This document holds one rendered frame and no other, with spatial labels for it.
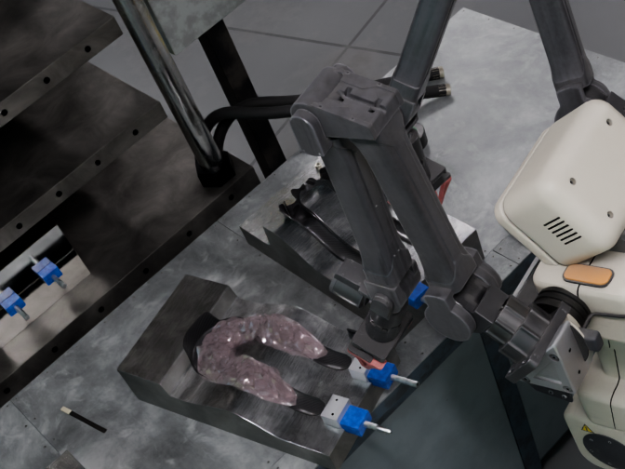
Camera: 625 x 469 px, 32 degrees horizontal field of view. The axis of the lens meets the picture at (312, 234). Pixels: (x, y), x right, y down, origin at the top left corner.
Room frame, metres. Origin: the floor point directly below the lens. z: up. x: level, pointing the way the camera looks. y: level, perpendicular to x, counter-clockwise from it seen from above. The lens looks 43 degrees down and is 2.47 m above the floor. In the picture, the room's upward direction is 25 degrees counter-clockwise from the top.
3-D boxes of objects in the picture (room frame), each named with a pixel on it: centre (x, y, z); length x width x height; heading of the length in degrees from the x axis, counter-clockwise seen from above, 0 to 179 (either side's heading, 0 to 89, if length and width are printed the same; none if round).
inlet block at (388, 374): (1.29, -0.02, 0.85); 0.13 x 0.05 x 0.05; 42
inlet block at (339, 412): (1.22, 0.06, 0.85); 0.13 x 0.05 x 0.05; 42
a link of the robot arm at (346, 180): (1.16, -0.09, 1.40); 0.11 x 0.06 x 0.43; 129
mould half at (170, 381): (1.45, 0.21, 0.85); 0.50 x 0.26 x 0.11; 42
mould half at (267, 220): (1.68, -0.08, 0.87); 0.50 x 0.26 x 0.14; 25
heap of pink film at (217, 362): (1.46, 0.20, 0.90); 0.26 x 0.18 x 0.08; 42
